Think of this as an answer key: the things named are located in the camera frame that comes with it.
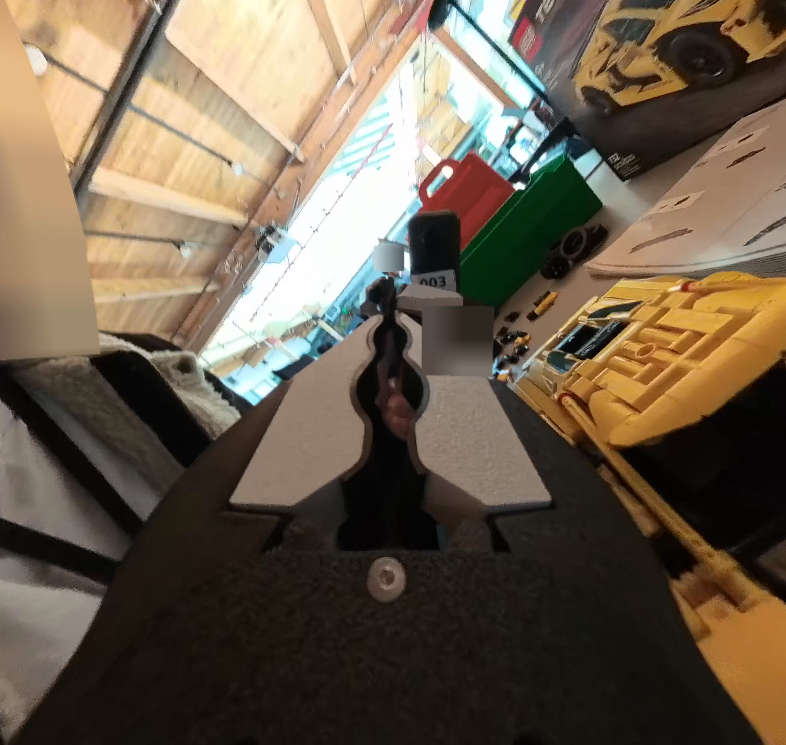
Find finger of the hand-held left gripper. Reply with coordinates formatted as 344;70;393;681
396;284;465;311

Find car set box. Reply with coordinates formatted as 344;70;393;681
508;0;786;181

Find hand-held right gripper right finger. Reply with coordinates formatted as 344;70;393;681
398;314;552;534

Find grey ceiling device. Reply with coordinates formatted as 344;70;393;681
255;223;296;264

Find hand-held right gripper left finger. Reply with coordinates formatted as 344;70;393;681
228;315;386;536

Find black chest harness straps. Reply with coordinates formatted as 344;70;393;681
0;377;148;580

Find red plastic bin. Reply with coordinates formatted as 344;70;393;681
419;152;517;248

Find open instruction booklet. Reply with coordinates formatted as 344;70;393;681
583;100;786;279

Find green plastic bin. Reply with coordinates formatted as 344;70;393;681
461;156;603;307

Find person's left hand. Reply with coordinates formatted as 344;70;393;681
381;383;420;442

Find white shirt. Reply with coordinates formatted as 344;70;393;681
0;401;160;734

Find yellow brick car model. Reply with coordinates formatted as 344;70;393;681
513;272;786;745

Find black fleece-lined jacket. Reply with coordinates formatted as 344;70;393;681
0;330;255;512

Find pile of small black yellow pieces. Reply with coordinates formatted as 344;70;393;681
491;291;560;384

